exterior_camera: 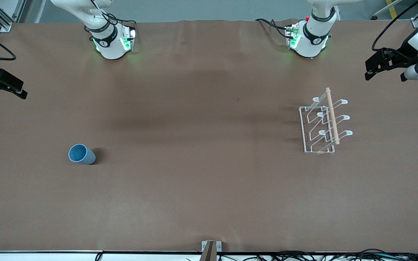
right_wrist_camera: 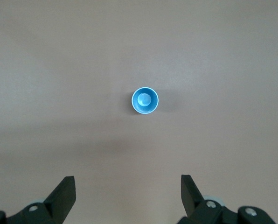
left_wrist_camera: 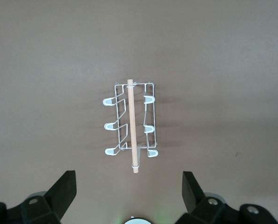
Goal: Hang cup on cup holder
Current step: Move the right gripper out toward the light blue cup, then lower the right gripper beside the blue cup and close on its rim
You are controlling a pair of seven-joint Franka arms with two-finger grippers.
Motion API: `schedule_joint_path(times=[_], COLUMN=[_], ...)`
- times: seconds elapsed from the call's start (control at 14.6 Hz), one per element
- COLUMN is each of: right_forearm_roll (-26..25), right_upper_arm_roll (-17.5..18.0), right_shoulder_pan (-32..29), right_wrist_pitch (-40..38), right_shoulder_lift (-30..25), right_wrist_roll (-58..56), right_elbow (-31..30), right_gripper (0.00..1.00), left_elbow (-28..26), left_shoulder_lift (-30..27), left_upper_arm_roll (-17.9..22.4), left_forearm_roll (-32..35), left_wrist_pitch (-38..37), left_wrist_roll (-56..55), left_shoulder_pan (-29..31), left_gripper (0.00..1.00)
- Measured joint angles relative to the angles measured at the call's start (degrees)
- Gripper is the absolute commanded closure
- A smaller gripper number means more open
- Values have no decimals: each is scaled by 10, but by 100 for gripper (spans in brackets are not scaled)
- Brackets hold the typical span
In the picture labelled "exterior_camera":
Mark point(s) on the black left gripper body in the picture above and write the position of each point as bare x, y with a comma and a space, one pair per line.
404, 53

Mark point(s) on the blue plastic cup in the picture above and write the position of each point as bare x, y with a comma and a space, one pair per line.
82, 155

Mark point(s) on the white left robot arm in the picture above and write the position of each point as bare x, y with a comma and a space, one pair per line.
314, 40

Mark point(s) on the brown table cover sheet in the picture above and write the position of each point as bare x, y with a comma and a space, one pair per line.
209, 145

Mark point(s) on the brown stand pole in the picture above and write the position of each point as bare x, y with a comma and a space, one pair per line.
209, 253

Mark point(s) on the small metal bracket plate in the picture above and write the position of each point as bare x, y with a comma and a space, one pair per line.
219, 246

